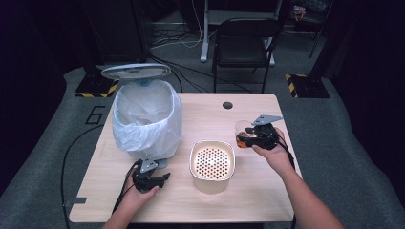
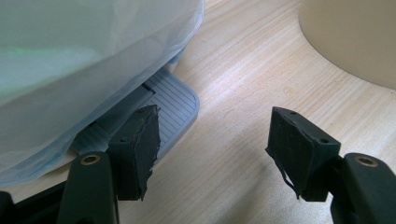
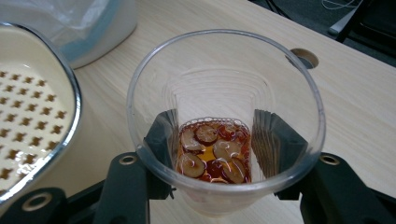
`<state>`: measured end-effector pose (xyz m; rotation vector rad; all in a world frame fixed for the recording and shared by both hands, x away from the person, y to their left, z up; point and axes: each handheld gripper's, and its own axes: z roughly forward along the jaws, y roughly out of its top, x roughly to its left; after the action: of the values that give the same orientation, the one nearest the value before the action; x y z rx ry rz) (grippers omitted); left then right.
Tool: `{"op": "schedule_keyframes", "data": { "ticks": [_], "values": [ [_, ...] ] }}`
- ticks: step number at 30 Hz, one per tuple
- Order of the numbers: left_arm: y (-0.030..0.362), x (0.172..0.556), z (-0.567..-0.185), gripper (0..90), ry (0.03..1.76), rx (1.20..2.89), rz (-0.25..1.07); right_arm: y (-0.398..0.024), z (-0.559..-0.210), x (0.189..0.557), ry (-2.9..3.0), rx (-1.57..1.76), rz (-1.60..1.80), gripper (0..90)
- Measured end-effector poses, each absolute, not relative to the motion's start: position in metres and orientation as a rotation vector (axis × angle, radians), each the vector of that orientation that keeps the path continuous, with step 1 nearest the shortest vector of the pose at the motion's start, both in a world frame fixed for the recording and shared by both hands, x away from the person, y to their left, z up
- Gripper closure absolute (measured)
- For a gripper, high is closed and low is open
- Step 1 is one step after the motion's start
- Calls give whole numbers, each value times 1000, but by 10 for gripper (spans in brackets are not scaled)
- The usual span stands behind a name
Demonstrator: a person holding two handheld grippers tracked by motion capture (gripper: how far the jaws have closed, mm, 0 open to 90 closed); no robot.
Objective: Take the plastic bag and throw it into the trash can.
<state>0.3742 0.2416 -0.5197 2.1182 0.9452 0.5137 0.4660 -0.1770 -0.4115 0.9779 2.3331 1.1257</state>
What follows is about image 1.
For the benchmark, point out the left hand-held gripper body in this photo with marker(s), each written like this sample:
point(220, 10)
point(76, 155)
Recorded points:
point(144, 181)

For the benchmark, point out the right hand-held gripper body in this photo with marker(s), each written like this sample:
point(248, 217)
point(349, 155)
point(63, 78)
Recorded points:
point(266, 138)

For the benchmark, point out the clear plastic cup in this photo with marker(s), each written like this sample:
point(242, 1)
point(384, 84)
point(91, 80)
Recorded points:
point(241, 126)

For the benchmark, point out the white pedal trash can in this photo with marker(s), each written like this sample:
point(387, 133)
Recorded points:
point(135, 70)

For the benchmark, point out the person's left hand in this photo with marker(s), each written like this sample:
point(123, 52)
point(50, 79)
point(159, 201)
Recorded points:
point(137, 197)

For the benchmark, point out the person's right hand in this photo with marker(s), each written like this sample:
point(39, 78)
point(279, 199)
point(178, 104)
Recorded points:
point(278, 157)

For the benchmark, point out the white plastic trash bag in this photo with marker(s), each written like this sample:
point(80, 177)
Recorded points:
point(146, 140)

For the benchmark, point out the beige container with perforated strainer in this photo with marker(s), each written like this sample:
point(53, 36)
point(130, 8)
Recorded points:
point(211, 186)

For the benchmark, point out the black folding chair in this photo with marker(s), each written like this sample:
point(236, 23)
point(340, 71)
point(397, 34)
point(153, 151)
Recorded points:
point(243, 47)

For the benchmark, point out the black yellow striped base plate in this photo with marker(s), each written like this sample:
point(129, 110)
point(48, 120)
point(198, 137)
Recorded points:
point(95, 87)
point(310, 87)

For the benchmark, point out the white desk frame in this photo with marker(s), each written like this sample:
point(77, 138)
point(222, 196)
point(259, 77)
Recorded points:
point(204, 38)

